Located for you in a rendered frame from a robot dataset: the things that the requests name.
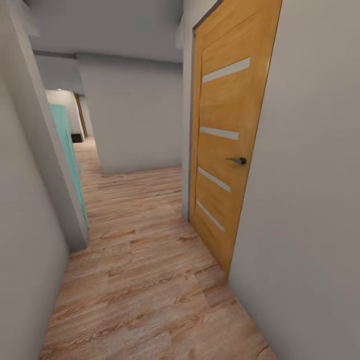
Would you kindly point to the door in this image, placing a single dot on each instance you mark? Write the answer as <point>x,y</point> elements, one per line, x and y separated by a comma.
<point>233,48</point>

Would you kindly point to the cabinet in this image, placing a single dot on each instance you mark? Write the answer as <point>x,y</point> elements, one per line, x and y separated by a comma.
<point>76,138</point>

